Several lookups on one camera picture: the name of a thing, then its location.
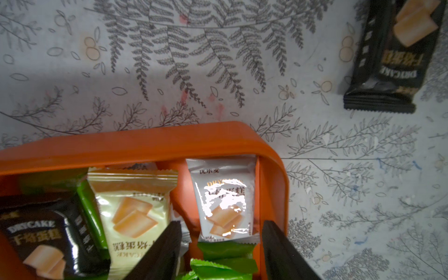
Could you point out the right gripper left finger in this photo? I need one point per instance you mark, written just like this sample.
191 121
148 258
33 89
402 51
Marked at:
160 262

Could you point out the green cookie packet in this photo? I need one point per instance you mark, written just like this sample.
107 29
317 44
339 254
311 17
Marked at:
227 260
68 180

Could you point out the orange storage box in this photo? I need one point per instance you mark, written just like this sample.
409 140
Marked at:
169 147

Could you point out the yellow cookie packet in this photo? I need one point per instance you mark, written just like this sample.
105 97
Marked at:
134 207

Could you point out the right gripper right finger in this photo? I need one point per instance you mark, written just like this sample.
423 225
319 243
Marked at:
282 260

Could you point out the black cookie packet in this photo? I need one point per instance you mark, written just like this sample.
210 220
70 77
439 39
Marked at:
394 54
50 234

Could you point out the white cookie packet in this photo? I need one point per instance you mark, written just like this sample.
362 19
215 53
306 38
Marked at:
225 194

